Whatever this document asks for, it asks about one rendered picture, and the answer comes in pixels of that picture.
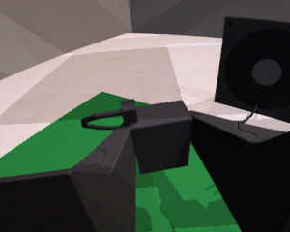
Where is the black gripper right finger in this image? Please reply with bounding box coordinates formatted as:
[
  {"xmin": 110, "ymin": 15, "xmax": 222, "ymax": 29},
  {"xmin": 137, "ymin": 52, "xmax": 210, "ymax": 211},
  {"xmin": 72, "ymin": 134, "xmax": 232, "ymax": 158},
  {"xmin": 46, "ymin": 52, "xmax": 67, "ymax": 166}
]
[{"xmin": 188, "ymin": 109, "xmax": 290, "ymax": 232}]

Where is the green circuit board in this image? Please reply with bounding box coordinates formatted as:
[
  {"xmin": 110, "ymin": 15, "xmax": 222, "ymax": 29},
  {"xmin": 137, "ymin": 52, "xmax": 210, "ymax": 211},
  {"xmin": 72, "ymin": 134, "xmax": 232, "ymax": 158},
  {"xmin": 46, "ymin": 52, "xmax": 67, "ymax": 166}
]
[{"xmin": 0, "ymin": 92, "xmax": 241, "ymax": 232}]

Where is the black cable with plug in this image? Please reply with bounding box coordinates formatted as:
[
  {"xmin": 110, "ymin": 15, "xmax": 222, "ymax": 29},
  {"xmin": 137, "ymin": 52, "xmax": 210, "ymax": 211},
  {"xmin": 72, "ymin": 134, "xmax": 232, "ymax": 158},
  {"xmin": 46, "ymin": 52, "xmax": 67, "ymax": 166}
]
[{"xmin": 80, "ymin": 98, "xmax": 192, "ymax": 174}]

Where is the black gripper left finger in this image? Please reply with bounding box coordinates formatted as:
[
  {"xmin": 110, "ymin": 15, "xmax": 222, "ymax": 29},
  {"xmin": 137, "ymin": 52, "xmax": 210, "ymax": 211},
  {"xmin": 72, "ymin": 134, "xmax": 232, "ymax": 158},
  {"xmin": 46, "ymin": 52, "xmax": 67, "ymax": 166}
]
[{"xmin": 0, "ymin": 123, "xmax": 136, "ymax": 232}]

